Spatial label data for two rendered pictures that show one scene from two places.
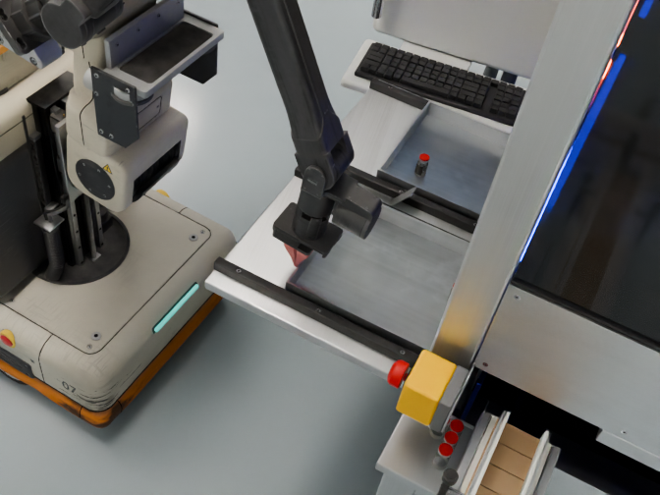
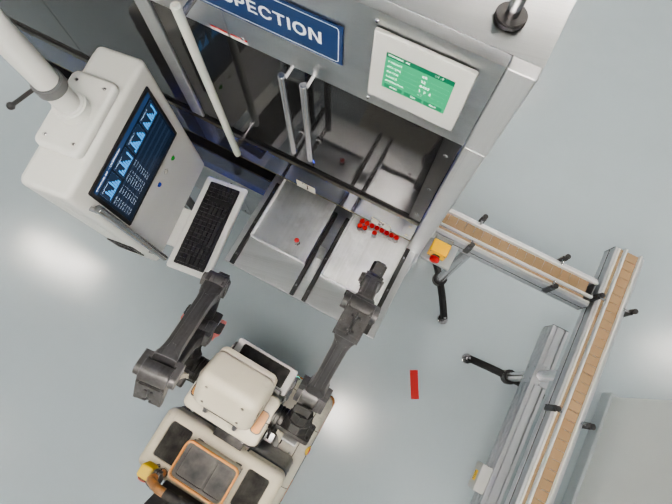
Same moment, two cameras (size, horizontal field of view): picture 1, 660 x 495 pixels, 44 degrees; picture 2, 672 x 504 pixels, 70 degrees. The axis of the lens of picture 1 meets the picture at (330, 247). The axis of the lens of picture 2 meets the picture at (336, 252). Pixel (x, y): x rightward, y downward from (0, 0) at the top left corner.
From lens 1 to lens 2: 1.38 m
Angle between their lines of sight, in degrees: 43
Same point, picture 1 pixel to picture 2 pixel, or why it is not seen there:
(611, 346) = not seen: hidden behind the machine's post
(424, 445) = not seen: hidden behind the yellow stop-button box
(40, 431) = (331, 430)
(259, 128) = (110, 339)
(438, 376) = (441, 245)
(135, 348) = not seen: hidden behind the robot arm
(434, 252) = (346, 240)
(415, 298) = (372, 250)
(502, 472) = (456, 227)
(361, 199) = (380, 268)
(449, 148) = (277, 227)
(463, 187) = (304, 224)
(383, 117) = (256, 258)
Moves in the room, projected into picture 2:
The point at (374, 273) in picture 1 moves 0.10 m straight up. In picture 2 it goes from (361, 266) to (363, 261)
